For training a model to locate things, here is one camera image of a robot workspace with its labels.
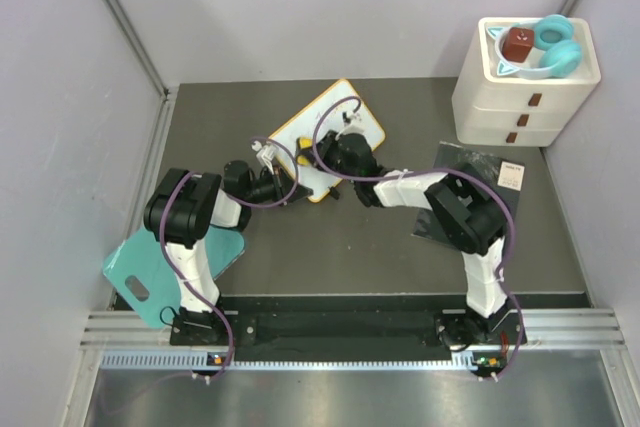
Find teal white cat-ear headphones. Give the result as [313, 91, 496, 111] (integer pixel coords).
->
[485, 14, 583, 80]

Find teal cutting board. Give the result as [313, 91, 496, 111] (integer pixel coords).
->
[103, 227, 245, 329]

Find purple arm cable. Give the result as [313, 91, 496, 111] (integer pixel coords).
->
[311, 96, 526, 383]
[157, 135, 300, 383]

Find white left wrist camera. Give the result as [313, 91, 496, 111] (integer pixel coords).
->
[251, 141, 277, 173]

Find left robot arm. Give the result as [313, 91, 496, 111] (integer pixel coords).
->
[143, 160, 313, 344]

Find brown cube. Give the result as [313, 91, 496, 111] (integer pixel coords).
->
[501, 27, 535, 63]

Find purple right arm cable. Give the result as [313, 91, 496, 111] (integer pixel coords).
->
[311, 96, 526, 383]

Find grey slotted cable duct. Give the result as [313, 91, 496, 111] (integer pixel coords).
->
[100, 350, 478, 372]

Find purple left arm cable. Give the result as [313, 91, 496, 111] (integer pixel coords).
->
[157, 135, 300, 383]

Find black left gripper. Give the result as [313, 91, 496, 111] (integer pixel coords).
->
[244, 165, 313, 207]

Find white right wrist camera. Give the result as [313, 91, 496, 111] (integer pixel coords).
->
[340, 113, 364, 136]

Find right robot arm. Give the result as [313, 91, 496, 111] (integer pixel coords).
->
[311, 132, 508, 343]

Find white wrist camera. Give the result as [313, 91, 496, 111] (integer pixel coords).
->
[340, 113, 364, 136]
[251, 141, 277, 173]

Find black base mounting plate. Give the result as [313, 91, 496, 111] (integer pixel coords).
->
[169, 294, 527, 363]

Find yellow framed whiteboard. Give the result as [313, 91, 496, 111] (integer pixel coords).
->
[270, 79, 386, 203]

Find black sheet with white label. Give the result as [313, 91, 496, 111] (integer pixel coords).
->
[434, 142, 525, 216]

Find white three-drawer organizer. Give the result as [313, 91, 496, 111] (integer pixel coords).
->
[452, 17, 601, 147]

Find black whiteboard marker clip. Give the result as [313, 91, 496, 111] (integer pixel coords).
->
[329, 187, 341, 200]

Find yellow black whiteboard eraser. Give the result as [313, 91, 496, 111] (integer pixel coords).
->
[295, 137, 315, 167]

